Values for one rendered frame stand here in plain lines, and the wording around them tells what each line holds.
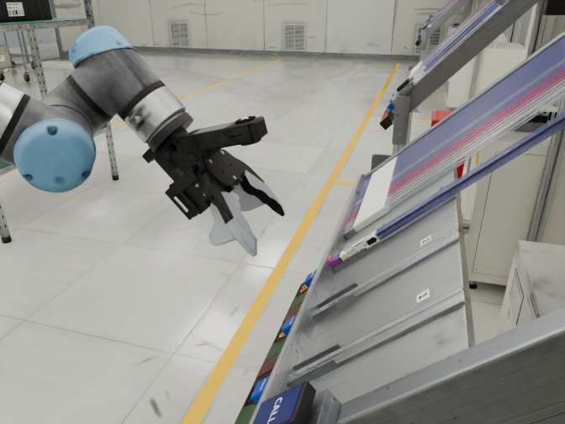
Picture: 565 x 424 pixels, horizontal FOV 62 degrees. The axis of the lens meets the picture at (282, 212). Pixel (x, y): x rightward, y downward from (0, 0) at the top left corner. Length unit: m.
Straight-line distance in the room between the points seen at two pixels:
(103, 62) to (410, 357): 0.50
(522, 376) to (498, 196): 1.53
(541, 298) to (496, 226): 1.02
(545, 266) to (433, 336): 0.61
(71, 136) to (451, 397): 0.41
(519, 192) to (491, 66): 3.25
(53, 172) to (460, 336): 0.41
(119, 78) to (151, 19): 9.94
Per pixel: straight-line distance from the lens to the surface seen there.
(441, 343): 0.38
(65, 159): 0.53
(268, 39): 9.57
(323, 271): 0.64
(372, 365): 0.42
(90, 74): 0.67
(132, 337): 1.75
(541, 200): 1.82
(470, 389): 0.33
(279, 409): 0.37
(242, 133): 0.60
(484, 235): 1.90
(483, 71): 5.01
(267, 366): 0.60
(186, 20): 10.22
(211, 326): 1.74
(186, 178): 0.64
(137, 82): 0.65
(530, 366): 0.32
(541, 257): 1.02
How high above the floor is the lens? 1.07
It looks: 25 degrees down
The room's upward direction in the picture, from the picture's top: straight up
